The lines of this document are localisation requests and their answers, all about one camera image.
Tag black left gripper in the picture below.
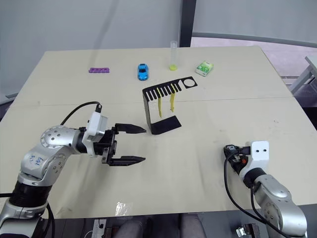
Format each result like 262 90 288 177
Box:
94 123 148 168

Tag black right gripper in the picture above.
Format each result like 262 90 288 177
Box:
222 144 251 174

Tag black metal watch stand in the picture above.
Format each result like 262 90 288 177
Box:
142 75 198 135

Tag blue toy car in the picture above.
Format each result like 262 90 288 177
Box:
137 63 150 81

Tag purple toy block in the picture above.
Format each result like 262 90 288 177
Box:
89 66 110 74

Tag dark rounded shape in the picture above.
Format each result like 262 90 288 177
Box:
118 218 150 238

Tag white power strip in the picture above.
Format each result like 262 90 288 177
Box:
92 219 107 238

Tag green and white box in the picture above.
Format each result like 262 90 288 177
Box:
195 59 214 76

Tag clear measuring cylinder yellow base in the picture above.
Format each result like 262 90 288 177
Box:
168 40 178 71

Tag grey side table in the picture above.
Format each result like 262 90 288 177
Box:
288 55 317 98

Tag dark vertical pillar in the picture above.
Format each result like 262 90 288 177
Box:
178 0 197 48

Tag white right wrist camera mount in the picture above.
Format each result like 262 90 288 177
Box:
238 140 270 179

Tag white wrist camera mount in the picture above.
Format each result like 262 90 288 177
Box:
238 140 270 179
81 111 109 158

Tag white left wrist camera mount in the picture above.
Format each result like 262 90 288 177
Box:
81 111 109 158

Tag yellow watch strap with buckle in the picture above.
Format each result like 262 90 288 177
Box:
168 84 177 113

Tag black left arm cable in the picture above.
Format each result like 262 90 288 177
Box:
60 101 104 125

